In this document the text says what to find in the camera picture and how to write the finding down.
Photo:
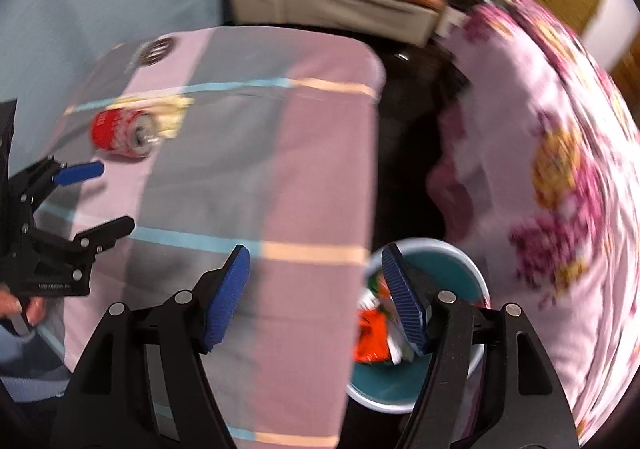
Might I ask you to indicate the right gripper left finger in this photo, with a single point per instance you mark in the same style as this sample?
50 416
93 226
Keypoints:
219 292

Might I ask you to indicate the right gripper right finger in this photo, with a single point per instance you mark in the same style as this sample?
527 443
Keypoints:
411 289

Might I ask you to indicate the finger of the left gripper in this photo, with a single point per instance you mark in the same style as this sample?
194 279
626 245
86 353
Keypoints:
68 175
103 237

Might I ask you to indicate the orange snack wrapper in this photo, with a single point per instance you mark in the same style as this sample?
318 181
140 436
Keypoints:
372 345

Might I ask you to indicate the red Coca-Cola can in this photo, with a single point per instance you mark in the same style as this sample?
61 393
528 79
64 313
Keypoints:
125 132

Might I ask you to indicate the yellow patterned napkin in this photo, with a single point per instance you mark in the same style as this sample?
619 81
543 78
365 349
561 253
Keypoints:
168 111

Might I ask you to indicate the teal trash bin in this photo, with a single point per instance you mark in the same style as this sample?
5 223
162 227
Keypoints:
396 341

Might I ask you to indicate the left hand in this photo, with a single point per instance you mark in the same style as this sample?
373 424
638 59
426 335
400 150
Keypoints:
33 311

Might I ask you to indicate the striped pink grey tablecloth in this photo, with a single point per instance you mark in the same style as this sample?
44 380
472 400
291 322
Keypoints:
275 151

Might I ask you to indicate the floral pink bedspread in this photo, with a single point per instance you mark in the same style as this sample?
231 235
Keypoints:
539 185

